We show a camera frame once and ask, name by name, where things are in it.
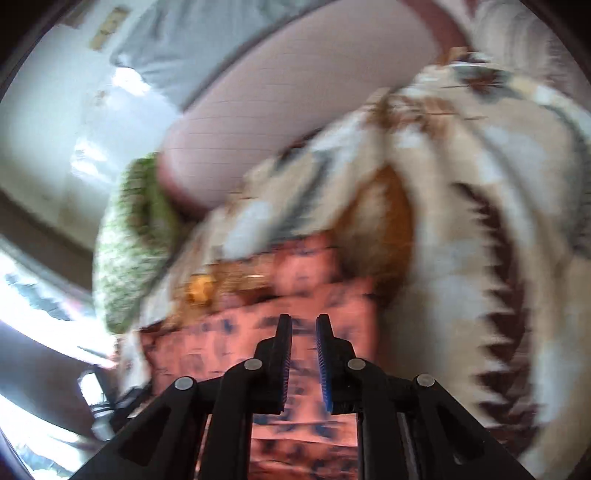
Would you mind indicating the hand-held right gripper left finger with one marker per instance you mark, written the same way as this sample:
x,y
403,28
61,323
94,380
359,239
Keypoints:
x,y
285,350

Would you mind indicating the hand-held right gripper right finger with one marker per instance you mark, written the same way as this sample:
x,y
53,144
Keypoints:
x,y
323,355

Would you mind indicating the orange floral garment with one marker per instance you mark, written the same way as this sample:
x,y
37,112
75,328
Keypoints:
x,y
304,277

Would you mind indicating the beige leaf print blanket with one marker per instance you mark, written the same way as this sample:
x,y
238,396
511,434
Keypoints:
x,y
461,230

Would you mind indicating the green white patterned pillow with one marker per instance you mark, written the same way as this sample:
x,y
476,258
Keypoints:
x,y
124,240

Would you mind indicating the grey cloth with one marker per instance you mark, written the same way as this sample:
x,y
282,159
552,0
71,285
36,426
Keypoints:
x,y
184,46

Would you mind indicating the beige striped pillow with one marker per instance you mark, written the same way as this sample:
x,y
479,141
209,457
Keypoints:
x,y
517,37

